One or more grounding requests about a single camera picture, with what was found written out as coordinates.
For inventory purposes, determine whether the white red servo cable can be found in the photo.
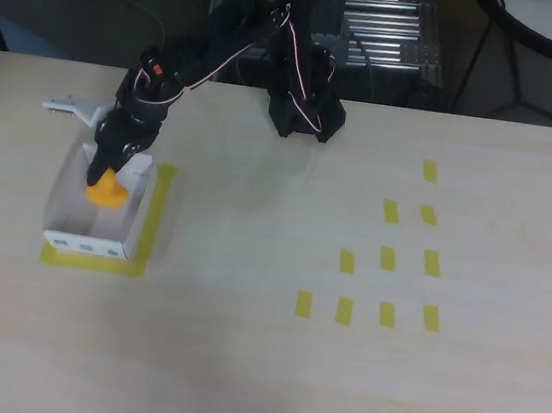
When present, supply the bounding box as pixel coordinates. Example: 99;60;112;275
132;0;295;117
274;16;338;134

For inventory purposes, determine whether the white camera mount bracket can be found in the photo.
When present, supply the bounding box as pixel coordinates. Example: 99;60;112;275
40;91;115;131

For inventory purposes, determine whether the yellow rubber duck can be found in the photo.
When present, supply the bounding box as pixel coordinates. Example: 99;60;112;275
82;166;134;214

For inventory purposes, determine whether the long yellow tape strip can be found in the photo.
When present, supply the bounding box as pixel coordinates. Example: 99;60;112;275
38;245;148;280
126;159;180;283

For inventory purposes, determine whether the white cardboard box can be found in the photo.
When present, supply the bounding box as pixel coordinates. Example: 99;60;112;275
40;138;157;265

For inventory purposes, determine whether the aluminium roller conveyor frame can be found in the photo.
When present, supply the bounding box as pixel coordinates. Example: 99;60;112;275
202;0;456;90

